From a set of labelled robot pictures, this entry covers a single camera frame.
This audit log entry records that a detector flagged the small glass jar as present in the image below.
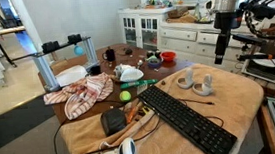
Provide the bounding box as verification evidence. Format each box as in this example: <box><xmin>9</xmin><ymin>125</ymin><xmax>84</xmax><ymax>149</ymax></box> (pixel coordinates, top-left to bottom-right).
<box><xmin>114</xmin><ymin>65</ymin><xmax>125</xmax><ymax>79</ymax></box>

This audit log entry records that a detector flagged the black mug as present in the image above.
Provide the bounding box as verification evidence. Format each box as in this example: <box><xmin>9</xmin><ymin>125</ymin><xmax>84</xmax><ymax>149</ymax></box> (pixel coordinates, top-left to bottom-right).
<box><xmin>101</xmin><ymin>46</ymin><xmax>117</xmax><ymax>64</ymax></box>

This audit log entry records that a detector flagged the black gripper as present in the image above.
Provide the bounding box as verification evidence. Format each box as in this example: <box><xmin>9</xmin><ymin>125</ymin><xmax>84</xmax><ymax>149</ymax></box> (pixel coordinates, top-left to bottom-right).
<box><xmin>209</xmin><ymin>9</ymin><xmax>249</xmax><ymax>65</ymax></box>

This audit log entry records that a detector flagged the black camera on frame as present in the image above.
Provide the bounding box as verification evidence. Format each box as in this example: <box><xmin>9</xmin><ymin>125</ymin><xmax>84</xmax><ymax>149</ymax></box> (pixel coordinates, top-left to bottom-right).
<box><xmin>41</xmin><ymin>40</ymin><xmax>62</xmax><ymax>54</ymax></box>
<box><xmin>67</xmin><ymin>33</ymin><xmax>83</xmax><ymax>46</ymax></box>

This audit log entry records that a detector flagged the white black box device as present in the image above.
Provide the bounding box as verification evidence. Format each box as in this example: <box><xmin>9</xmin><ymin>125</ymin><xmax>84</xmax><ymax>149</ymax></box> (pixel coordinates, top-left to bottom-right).
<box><xmin>240</xmin><ymin>54</ymin><xmax>275</xmax><ymax>91</ymax></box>

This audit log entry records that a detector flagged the black metal desk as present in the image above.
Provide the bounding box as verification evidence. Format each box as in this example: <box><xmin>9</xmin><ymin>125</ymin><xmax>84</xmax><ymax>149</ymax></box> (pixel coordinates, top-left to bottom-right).
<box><xmin>0</xmin><ymin>25</ymin><xmax>30</xmax><ymax>70</ymax></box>

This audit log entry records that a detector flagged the red bowl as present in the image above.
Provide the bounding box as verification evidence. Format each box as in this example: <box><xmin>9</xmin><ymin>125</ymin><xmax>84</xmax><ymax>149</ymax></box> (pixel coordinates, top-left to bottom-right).
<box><xmin>159</xmin><ymin>49</ymin><xmax>178</xmax><ymax>64</ymax></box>

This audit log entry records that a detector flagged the white glass-door cabinet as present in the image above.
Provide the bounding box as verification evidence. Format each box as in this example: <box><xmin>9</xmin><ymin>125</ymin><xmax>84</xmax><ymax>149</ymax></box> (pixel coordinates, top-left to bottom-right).
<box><xmin>117</xmin><ymin>3</ymin><xmax>179</xmax><ymax>54</ymax></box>

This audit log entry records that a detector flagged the orange handled tool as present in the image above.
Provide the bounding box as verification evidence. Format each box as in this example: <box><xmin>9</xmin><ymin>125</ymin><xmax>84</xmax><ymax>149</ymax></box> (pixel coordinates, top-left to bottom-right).
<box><xmin>124</xmin><ymin>103</ymin><xmax>141</xmax><ymax>125</ymax></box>

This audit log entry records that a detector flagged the aluminium frame stand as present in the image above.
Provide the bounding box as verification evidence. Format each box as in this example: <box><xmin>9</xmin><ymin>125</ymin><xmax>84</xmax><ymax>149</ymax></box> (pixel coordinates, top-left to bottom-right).
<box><xmin>29</xmin><ymin>34</ymin><xmax>102</xmax><ymax>94</ymax></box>

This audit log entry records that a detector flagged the black computer keyboard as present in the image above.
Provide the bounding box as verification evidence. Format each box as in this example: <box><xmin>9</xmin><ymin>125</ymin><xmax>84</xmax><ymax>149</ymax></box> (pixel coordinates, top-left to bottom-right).
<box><xmin>136</xmin><ymin>78</ymin><xmax>240</xmax><ymax>154</ymax></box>

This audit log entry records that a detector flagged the white crumpled napkin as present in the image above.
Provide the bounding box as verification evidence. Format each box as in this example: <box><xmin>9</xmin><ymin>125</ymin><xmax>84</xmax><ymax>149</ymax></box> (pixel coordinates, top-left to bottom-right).
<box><xmin>118</xmin><ymin>62</ymin><xmax>135</xmax><ymax>73</ymax></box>

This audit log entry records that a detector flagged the black USB cable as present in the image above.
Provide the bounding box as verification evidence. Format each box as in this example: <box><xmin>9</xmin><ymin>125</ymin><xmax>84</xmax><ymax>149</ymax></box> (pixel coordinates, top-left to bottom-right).
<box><xmin>176</xmin><ymin>94</ymin><xmax>215</xmax><ymax>110</ymax></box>

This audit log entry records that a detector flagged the white scalloped bowl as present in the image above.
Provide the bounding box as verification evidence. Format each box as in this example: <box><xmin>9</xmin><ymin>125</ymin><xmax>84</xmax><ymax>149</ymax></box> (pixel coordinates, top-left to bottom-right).
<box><xmin>118</xmin><ymin>65</ymin><xmax>146</xmax><ymax>84</ymax></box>

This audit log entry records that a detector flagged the black stereo camera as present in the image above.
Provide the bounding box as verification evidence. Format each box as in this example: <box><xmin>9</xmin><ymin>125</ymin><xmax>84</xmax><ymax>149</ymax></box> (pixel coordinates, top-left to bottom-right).
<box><xmin>232</xmin><ymin>30</ymin><xmax>268</xmax><ymax>50</ymax></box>

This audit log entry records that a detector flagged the tan towel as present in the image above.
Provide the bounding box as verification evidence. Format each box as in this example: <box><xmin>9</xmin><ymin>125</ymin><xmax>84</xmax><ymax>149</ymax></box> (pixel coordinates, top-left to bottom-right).
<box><xmin>55</xmin><ymin>57</ymin><xmax>271</xmax><ymax>154</ymax></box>

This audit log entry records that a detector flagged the green marker pack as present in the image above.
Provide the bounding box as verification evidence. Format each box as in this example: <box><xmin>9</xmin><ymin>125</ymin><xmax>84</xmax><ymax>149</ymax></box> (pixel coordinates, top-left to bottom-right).
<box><xmin>119</xmin><ymin>78</ymin><xmax>159</xmax><ymax>91</ymax></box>

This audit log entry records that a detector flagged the brown wooden board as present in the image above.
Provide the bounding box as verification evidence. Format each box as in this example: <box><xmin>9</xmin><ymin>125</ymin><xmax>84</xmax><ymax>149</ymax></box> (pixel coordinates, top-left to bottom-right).
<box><xmin>254</xmin><ymin>103</ymin><xmax>275</xmax><ymax>154</ymax></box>

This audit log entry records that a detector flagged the dark floor mat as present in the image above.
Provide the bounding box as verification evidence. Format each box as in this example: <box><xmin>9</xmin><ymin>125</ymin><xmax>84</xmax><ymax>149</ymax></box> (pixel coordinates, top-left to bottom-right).
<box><xmin>0</xmin><ymin>93</ymin><xmax>60</xmax><ymax>154</ymax></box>

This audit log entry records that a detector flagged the blue hanging ball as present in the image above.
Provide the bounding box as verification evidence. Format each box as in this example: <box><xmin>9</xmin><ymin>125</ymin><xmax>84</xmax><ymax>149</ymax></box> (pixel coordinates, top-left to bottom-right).
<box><xmin>72</xmin><ymin>44</ymin><xmax>85</xmax><ymax>57</ymax></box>

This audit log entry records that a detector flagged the long black cable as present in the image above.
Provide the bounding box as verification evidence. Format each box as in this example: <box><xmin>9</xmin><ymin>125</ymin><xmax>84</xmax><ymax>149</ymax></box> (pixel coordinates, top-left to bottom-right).
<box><xmin>50</xmin><ymin>94</ymin><xmax>165</xmax><ymax>154</ymax></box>

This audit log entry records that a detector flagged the small black cup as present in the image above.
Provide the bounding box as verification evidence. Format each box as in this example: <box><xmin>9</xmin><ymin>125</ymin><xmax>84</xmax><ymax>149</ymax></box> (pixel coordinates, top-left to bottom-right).
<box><xmin>89</xmin><ymin>63</ymin><xmax>102</xmax><ymax>76</ymax></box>

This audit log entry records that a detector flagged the metal spoon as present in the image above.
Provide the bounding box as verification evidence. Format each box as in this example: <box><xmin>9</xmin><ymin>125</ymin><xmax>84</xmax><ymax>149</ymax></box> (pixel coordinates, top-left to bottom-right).
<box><xmin>135</xmin><ymin>58</ymin><xmax>145</xmax><ymax>70</ymax></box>

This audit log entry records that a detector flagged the red white striped cloth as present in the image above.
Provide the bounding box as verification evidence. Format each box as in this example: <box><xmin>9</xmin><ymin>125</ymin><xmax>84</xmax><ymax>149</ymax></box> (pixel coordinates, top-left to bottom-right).
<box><xmin>41</xmin><ymin>71</ymin><xmax>117</xmax><ymax>123</ymax></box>

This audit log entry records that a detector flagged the white plastic brush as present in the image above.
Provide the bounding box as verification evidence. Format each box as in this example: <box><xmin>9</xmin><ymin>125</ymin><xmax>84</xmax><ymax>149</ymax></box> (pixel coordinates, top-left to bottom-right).
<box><xmin>135</xmin><ymin>83</ymin><xmax>150</xmax><ymax>96</ymax></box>

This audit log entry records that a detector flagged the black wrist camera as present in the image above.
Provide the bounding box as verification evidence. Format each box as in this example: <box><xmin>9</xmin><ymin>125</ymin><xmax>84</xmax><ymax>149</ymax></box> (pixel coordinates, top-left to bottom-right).
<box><xmin>249</xmin><ymin>0</ymin><xmax>275</xmax><ymax>23</ymax></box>

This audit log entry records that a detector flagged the brown wicker basket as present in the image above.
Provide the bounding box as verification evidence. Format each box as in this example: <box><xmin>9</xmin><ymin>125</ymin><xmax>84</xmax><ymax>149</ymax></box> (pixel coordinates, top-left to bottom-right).
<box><xmin>166</xmin><ymin>5</ymin><xmax>191</xmax><ymax>20</ymax></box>

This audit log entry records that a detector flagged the black pouch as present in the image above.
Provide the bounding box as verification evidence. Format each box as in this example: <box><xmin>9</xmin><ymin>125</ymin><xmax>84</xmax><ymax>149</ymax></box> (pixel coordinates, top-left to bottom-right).
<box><xmin>99</xmin><ymin>106</ymin><xmax>129</xmax><ymax>138</ymax></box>

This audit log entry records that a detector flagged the brown wooden table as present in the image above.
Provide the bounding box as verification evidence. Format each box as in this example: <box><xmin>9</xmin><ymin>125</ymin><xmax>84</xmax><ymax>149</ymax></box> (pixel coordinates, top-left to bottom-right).
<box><xmin>35</xmin><ymin>36</ymin><xmax>200</xmax><ymax>126</ymax></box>

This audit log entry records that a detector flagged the yellow-green tennis ball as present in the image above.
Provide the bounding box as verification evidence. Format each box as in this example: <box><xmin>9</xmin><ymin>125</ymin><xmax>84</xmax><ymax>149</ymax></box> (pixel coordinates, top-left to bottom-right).
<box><xmin>119</xmin><ymin>90</ymin><xmax>133</xmax><ymax>104</ymax></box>

